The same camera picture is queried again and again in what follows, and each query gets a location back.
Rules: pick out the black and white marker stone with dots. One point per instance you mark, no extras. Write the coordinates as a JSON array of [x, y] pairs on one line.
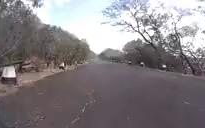
[[8, 75], [62, 66], [163, 67], [142, 64], [129, 62]]

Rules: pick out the grey asphalt road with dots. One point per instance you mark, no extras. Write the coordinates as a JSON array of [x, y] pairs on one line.
[[123, 96]]

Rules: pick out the row of trees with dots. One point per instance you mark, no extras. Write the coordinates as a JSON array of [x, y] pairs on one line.
[[46, 43], [150, 50]]

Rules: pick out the dry dirt verge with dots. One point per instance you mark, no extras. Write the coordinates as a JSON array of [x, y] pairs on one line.
[[31, 77]]

